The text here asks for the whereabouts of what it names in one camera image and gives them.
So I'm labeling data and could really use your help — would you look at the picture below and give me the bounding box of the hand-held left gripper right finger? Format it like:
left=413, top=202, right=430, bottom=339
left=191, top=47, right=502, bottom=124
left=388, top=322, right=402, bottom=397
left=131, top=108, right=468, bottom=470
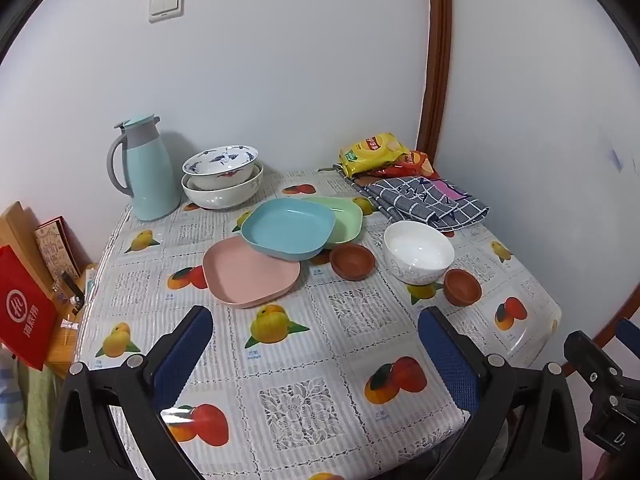
left=417, top=306, right=583, bottom=480

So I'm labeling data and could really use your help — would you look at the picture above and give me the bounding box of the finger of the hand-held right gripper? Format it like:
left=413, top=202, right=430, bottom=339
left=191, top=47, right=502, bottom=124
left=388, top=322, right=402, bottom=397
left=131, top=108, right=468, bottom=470
left=616, top=318, right=640, bottom=356

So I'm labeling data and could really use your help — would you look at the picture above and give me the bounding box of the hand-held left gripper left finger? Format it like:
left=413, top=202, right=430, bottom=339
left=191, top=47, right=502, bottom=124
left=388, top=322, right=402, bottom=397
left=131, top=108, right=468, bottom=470
left=50, top=305, right=215, bottom=480

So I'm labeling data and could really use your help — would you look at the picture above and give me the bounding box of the small brown bowl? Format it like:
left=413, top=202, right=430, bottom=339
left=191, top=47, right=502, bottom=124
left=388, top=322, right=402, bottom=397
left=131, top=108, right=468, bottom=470
left=329, top=243, right=376, bottom=281
left=443, top=268, right=483, bottom=306

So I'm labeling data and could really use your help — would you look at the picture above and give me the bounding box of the pink square plate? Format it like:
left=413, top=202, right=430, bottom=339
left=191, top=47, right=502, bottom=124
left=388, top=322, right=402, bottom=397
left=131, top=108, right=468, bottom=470
left=202, top=236, right=302, bottom=309

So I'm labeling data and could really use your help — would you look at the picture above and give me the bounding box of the plain white bowl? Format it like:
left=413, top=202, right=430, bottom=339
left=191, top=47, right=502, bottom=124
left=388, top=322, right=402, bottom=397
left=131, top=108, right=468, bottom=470
left=383, top=220, right=455, bottom=286

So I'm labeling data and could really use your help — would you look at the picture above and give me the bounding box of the blue square plate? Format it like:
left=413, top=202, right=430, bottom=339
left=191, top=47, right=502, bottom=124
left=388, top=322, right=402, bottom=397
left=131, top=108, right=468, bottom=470
left=240, top=198, right=336, bottom=262

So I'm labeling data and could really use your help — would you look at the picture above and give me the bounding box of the green square plate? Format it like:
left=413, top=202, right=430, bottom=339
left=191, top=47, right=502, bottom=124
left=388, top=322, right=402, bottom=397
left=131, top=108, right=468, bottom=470
left=300, top=196, right=364, bottom=251

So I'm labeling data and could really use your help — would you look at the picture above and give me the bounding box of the small wooden side table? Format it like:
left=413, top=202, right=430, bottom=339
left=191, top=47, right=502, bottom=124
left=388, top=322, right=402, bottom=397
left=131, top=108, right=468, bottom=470
left=47, top=262, right=101, bottom=381

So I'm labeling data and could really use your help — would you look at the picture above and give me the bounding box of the fruit-printed tablecloth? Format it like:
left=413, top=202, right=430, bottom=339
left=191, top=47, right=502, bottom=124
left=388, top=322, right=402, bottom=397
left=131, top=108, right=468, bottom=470
left=72, top=166, right=562, bottom=480

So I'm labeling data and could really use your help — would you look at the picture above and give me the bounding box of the grey checked cloth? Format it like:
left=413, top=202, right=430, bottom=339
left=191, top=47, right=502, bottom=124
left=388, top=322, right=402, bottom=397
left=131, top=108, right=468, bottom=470
left=334, top=164, right=490, bottom=233

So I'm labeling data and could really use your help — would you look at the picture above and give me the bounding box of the green cloth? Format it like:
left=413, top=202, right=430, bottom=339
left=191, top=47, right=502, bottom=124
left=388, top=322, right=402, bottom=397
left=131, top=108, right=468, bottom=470
left=20, top=365, right=66, bottom=480

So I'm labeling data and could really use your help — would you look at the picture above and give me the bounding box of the red paper bag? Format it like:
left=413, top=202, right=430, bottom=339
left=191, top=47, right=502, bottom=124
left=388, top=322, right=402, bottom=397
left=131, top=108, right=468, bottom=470
left=0, top=245, right=60, bottom=372

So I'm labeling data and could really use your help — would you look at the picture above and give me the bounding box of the large white bowl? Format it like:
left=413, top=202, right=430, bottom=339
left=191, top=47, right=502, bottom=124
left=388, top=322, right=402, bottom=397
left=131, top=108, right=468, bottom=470
left=181, top=162, right=264, bottom=210

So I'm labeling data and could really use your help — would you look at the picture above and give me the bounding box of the patterned cardboard box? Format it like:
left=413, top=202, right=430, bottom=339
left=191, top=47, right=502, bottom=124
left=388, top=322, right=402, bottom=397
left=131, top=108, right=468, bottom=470
left=34, top=216, right=82, bottom=286

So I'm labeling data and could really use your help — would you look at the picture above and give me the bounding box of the light blue thermos jug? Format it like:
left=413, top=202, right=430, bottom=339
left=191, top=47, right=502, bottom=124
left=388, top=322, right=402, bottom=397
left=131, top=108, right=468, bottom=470
left=106, top=115, right=182, bottom=222

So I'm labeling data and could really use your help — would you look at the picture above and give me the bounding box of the blue-patterned white bowl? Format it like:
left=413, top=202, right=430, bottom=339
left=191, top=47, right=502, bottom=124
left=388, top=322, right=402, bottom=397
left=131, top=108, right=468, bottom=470
left=182, top=145, right=260, bottom=178

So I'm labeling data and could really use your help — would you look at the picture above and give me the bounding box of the red chip bag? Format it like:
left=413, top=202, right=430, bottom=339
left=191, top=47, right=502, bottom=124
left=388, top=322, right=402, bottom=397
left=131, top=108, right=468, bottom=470
left=352, top=150, right=435, bottom=181

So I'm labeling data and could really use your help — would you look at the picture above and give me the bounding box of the yellow chip bag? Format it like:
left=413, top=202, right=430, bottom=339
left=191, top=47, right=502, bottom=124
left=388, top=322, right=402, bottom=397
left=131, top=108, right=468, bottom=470
left=339, top=132, right=404, bottom=179

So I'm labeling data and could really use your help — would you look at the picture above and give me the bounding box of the brown wooden door frame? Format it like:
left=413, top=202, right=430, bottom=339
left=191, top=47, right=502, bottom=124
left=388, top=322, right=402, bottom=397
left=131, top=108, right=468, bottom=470
left=416, top=0, right=453, bottom=161

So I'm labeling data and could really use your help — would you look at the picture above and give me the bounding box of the white light switch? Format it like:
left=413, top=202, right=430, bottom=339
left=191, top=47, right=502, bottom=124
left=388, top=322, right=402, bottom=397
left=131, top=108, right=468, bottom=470
left=148, top=0, right=185, bottom=24

